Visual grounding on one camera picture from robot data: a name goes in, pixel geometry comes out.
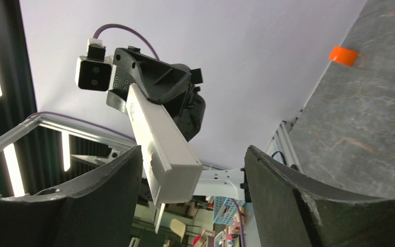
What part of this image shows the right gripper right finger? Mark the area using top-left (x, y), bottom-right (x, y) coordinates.
top-left (244, 146), bottom-right (395, 246)

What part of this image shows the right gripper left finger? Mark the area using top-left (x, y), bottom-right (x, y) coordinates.
top-left (0, 146), bottom-right (142, 246)

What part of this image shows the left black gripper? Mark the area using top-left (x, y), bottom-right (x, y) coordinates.
top-left (106, 48), bottom-right (206, 142)

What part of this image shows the long white plastic bar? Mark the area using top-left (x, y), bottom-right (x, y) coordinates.
top-left (125, 83), bottom-right (204, 208)

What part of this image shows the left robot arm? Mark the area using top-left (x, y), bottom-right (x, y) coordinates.
top-left (106, 47), bottom-right (245, 204)

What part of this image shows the orange tape roll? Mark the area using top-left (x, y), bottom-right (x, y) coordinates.
top-left (329, 46), bottom-right (360, 66)

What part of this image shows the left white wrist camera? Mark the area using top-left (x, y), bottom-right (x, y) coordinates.
top-left (75, 38), bottom-right (113, 92)

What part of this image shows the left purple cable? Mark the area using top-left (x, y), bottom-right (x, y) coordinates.
top-left (93, 24), bottom-right (160, 61)

